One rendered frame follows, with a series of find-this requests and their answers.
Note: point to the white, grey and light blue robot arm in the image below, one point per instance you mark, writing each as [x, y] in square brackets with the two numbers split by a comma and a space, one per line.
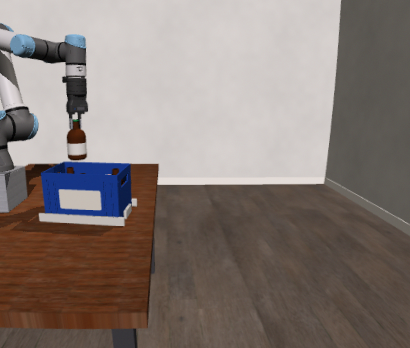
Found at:
[17, 123]

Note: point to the blue plastic crate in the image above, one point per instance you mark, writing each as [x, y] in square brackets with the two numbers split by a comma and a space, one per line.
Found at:
[93, 193]

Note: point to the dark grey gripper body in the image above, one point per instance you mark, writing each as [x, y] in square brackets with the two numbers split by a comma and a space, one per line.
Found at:
[76, 88]

